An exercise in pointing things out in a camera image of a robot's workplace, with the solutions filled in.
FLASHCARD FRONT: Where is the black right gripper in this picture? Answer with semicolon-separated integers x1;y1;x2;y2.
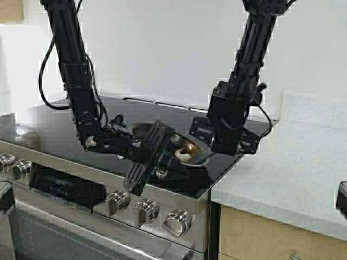
189;101;260;156

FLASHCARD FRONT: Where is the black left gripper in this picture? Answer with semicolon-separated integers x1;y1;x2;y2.
83;114;175;196

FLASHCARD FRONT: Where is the black spatula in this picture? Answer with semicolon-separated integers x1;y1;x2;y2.
189;152;216;166

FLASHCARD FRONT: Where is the raw white shrimp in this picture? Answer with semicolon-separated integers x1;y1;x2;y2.
175;148;192;162

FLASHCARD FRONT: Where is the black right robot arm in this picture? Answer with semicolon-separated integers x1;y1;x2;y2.
189;1;293;156

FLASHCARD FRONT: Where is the black robot base left edge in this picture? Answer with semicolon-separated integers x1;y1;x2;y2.
1;181;15;214

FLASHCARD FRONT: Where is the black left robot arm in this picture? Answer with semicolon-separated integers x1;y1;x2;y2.
40;1;175;196

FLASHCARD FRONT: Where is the black robot base right edge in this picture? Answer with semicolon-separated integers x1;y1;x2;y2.
336;181;347;218

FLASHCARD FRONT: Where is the stainless steel electric stove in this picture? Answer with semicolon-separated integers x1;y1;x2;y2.
0;93;279;260

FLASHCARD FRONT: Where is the middle stove knob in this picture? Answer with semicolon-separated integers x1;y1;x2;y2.
105;190;131;216

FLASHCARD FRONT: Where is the stove knob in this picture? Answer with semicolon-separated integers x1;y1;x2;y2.
12;159;32;180
0;153;16;172
163;210;193;238
133;199;160;228
105;190;131;216

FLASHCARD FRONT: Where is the stove black display panel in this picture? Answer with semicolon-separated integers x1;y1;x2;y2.
29;163;106;213

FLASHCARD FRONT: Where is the far right stove knob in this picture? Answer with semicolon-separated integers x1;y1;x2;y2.
163;210;193;238

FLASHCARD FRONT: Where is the light wood base cabinet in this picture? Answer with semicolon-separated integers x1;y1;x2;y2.
219;206;346;259

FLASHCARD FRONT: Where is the far left stove knob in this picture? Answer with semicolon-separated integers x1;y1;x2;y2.
0;153;16;172

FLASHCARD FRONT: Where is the wood upper cabinet corner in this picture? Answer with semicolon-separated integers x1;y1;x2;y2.
0;0;24;24

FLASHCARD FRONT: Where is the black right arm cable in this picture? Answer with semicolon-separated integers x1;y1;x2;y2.
254;104;273;138

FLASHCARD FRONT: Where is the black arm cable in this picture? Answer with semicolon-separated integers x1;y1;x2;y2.
38;35;72;111
254;104;273;138

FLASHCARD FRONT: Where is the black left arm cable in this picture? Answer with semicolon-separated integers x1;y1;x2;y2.
38;35;72;111

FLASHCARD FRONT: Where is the metal cabinet drawer handle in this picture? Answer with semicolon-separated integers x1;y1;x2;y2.
290;249;301;260

